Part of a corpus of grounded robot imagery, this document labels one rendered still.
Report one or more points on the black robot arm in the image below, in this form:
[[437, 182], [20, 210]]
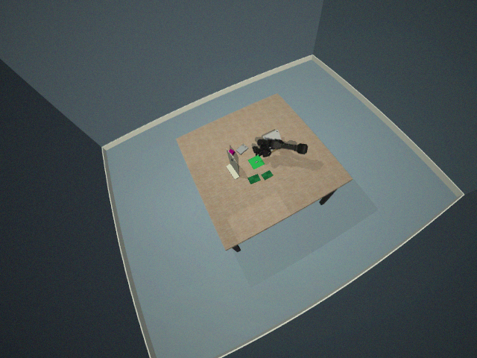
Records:
[[275, 144]]

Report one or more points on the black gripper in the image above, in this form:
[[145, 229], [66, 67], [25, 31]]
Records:
[[258, 150]]

